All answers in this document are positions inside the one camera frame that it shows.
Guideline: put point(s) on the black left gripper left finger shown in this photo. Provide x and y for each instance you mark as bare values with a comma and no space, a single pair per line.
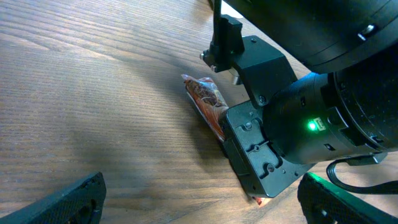
79,202

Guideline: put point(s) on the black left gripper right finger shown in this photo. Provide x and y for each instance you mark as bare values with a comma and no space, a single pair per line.
323,202

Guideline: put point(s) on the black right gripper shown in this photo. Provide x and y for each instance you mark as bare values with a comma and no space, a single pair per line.
261,171

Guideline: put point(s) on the red brown snack bar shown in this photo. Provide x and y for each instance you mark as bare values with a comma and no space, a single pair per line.
208,102

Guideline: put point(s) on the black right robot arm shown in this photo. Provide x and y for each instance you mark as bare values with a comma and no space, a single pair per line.
326,91

